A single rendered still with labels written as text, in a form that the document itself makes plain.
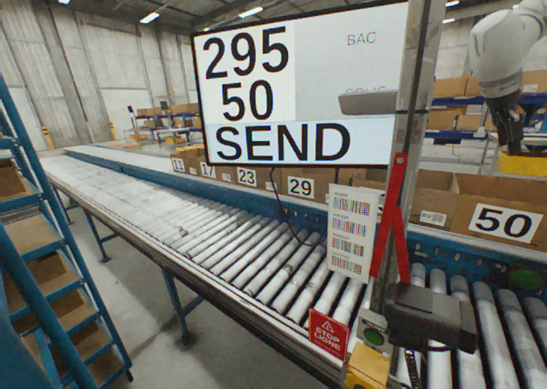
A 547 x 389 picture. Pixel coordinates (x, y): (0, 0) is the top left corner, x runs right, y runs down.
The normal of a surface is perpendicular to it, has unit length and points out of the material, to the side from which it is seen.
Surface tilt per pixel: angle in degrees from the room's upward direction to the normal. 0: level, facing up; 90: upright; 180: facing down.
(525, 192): 89
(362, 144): 86
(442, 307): 8
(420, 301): 8
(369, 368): 0
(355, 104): 90
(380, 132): 86
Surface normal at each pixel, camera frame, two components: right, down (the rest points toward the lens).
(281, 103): -0.26, 0.28
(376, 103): -0.49, 0.32
